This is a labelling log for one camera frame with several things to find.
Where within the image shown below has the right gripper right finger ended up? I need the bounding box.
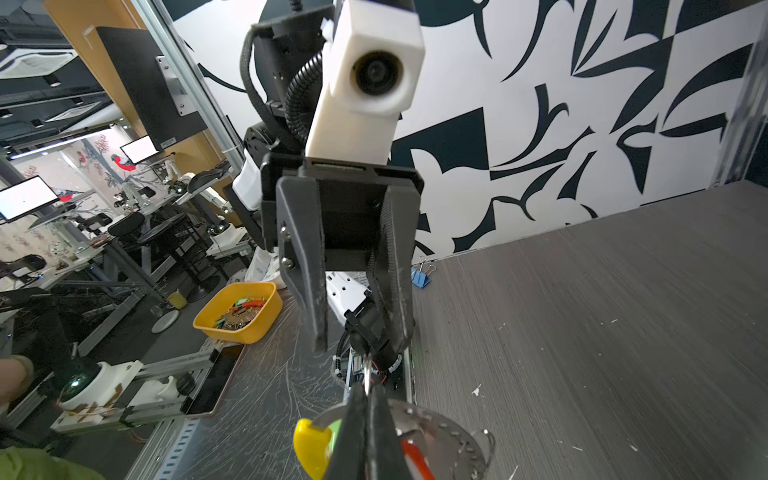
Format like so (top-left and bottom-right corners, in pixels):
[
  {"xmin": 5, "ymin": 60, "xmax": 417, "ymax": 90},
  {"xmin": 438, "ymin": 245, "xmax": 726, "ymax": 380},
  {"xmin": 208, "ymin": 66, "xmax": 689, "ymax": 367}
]
[{"xmin": 365, "ymin": 385, "xmax": 412, "ymax": 480}]

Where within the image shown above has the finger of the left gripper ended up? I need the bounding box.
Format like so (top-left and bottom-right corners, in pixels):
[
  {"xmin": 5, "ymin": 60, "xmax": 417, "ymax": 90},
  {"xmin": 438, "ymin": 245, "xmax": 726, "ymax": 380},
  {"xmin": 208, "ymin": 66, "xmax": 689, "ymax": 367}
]
[
  {"xmin": 276, "ymin": 176, "xmax": 328, "ymax": 352},
  {"xmin": 367, "ymin": 184, "xmax": 420, "ymax": 353}
]

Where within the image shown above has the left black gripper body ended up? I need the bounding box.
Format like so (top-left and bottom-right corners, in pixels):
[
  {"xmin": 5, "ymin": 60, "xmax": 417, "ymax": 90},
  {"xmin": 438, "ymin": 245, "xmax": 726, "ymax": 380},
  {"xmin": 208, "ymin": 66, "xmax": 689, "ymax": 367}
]
[{"xmin": 260, "ymin": 153, "xmax": 424, "ymax": 273}]

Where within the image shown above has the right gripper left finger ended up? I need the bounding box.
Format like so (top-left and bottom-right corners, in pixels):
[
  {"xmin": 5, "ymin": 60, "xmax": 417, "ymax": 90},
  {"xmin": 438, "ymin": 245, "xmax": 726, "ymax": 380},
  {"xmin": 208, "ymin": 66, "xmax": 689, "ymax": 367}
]
[{"xmin": 323, "ymin": 384, "xmax": 367, "ymax": 480}]

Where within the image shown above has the red key tag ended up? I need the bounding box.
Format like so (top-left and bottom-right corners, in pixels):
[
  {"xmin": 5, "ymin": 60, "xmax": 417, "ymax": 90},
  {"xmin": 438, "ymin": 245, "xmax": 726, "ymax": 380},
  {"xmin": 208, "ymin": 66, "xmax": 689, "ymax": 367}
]
[{"xmin": 400, "ymin": 440, "xmax": 435, "ymax": 480}]

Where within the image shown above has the metal keyring with yellow tag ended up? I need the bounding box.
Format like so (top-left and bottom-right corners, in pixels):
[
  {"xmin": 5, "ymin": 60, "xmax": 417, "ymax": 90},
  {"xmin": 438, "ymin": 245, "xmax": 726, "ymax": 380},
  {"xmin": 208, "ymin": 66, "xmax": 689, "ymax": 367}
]
[{"xmin": 293, "ymin": 399, "xmax": 496, "ymax": 479}]

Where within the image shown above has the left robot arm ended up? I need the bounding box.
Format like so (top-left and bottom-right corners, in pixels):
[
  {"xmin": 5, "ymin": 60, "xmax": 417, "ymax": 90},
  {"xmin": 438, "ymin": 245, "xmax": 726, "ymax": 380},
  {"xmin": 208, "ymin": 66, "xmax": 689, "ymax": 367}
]
[{"xmin": 233, "ymin": 1, "xmax": 425, "ymax": 358}]

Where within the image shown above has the blue binder clip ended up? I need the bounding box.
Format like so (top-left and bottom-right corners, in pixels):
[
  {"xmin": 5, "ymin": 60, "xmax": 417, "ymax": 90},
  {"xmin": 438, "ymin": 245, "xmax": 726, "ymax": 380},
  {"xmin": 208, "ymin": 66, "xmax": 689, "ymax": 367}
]
[{"xmin": 411, "ymin": 261, "xmax": 436, "ymax": 289}]

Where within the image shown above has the yellow parts tray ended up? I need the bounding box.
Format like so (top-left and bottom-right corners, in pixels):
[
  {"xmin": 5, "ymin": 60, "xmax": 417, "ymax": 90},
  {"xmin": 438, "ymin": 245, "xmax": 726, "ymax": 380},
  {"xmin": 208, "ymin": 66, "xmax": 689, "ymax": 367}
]
[{"xmin": 193, "ymin": 282, "xmax": 283, "ymax": 344}]

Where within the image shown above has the computer monitor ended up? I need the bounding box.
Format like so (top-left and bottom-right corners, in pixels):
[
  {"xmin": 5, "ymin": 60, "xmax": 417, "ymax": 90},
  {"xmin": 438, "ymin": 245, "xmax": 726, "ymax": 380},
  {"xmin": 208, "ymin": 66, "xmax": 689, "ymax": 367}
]
[{"xmin": 96, "ymin": 26, "xmax": 207, "ymax": 150}]

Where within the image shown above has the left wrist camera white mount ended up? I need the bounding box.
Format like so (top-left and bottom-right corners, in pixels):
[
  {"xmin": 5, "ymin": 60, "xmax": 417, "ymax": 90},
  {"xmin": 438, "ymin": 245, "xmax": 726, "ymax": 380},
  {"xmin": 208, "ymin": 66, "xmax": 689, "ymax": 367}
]
[{"xmin": 304, "ymin": 1, "xmax": 425, "ymax": 165}]

